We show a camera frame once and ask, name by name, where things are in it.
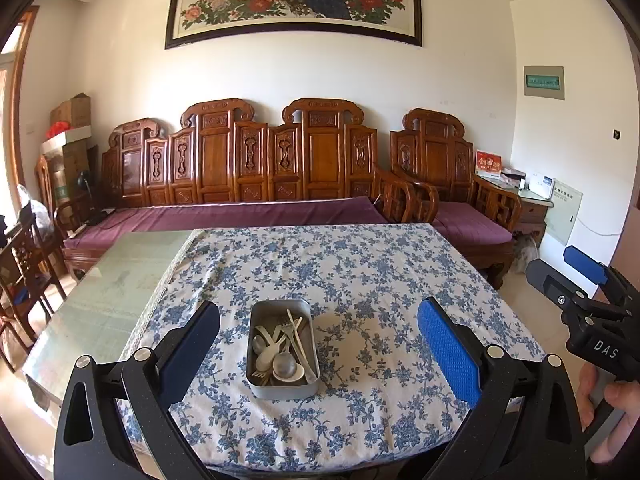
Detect stacked cardboard boxes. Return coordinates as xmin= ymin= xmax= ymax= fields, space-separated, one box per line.
xmin=50 ymin=140 xmax=93 ymax=201

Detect black desk lamp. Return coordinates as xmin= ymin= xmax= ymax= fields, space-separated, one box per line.
xmin=75 ymin=170 xmax=98 ymax=221

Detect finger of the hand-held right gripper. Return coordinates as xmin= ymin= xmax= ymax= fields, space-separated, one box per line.
xmin=563 ymin=245 xmax=640 ymax=307
xmin=524 ymin=257 xmax=591 ymax=312

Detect white flat box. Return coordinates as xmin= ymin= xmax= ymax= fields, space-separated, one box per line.
xmin=41 ymin=127 xmax=93 ymax=156

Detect blue floral tablecloth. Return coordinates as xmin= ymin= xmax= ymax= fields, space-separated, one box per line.
xmin=115 ymin=223 xmax=546 ymax=475

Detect dark wooden dining chair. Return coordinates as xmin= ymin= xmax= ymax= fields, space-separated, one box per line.
xmin=5 ymin=215 xmax=68 ymax=316
xmin=0 ymin=240 xmax=31 ymax=371

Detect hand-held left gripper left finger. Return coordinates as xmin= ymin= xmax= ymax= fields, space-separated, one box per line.
xmin=54 ymin=301 xmax=222 ymax=480

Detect grey wall fuse panel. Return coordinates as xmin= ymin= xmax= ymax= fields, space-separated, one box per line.
xmin=523 ymin=65 xmax=566 ymax=101

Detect long carved wooden sofa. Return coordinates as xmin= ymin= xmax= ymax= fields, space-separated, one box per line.
xmin=54 ymin=98 xmax=441 ymax=281

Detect wooden side table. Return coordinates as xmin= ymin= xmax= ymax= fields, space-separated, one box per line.
xmin=475 ymin=170 xmax=555 ymax=246

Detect white plastic bag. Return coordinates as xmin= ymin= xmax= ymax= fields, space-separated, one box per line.
xmin=17 ymin=184 xmax=53 ymax=231

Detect purple armchair cushion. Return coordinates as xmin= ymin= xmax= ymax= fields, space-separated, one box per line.
xmin=432 ymin=203 xmax=513 ymax=246

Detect white desk telephone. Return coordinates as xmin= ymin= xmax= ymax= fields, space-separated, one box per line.
xmin=527 ymin=174 xmax=556 ymax=198

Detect grey fluffy heap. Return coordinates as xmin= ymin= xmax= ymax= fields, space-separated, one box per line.
xmin=514 ymin=235 xmax=540 ymax=267

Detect brown cardboard box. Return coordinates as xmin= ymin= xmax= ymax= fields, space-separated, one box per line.
xmin=50 ymin=92 xmax=92 ymax=131

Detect purple sofa cushion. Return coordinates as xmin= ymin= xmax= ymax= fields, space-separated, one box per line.
xmin=64 ymin=196 xmax=398 ymax=251

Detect white wall cabinet door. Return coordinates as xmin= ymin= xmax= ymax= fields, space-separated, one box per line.
xmin=545 ymin=178 xmax=584 ymax=247

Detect framed peacock flower painting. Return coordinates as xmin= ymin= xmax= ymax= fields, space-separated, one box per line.
xmin=165 ymin=0 xmax=423 ymax=51

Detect person's right hand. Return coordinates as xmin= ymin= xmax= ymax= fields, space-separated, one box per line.
xmin=577 ymin=362 xmax=640 ymax=464

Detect white wall cable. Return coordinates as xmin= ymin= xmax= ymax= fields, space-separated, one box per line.
xmin=580 ymin=217 xmax=628 ymax=237

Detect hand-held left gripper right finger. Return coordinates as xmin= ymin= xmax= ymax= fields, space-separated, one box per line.
xmin=416 ymin=296 xmax=587 ymax=480

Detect carved wooden armchair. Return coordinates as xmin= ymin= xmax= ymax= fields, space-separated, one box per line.
xmin=390 ymin=107 xmax=523 ymax=288

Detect wooden door frame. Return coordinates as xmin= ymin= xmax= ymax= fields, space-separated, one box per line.
xmin=0 ymin=5 xmax=41 ymax=206

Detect rectangular metal tin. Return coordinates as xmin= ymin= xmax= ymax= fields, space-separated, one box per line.
xmin=245 ymin=299 xmax=322 ymax=401

